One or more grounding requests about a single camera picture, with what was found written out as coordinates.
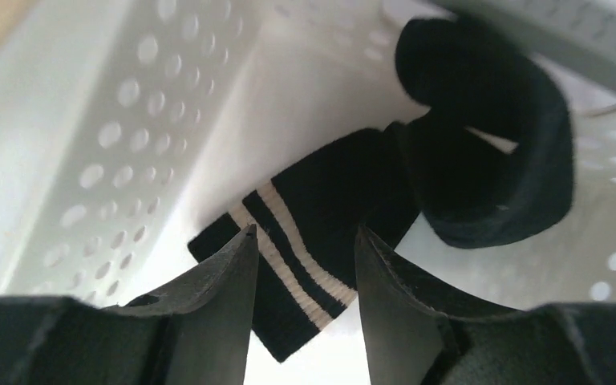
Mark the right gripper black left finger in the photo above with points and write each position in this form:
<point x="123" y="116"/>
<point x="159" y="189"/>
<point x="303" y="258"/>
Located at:
<point x="194" y="329"/>

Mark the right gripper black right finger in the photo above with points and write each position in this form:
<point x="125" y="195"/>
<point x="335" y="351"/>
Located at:
<point x="421" y="330"/>

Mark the black sock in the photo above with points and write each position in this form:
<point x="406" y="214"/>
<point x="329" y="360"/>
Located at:
<point x="489" y="164"/>

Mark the white plastic basket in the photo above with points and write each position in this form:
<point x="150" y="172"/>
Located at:
<point x="128" y="127"/>

